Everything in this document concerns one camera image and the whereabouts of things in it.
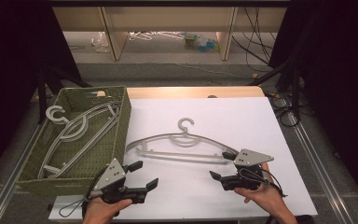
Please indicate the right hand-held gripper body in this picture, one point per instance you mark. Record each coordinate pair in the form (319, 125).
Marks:
(251, 157)

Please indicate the metal floor rail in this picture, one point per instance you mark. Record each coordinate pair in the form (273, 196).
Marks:
(323, 174)
(3, 199)

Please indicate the colourful plastic item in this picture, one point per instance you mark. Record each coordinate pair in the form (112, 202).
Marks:
(203, 45)

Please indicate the person's left hand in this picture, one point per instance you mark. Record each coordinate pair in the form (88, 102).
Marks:
(99, 211)

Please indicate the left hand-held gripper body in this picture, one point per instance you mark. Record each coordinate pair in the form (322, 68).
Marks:
(112, 174)

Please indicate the clear plastic bag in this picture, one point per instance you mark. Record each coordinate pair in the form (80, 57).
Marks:
(101, 43)

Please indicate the beige office desk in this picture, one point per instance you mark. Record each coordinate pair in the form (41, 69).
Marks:
(167, 18)

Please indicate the person's right hand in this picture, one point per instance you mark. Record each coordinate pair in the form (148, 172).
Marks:
(267, 196)

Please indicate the white hangers on floor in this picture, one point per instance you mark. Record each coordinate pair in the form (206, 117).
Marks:
(143, 36)

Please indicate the grey plastic clothes hanger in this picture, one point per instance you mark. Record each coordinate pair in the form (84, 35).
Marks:
(84, 127)
(185, 132)
(48, 113)

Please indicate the green woven basket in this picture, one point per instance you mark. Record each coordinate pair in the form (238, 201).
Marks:
(122, 130)

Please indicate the black curtain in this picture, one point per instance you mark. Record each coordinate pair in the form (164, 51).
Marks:
(338, 62)
(6, 62)

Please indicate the black metal stand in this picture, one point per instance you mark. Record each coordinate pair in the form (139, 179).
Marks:
(42, 93)
(296, 90)

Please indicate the white table mat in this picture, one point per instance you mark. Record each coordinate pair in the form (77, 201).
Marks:
(230, 124)

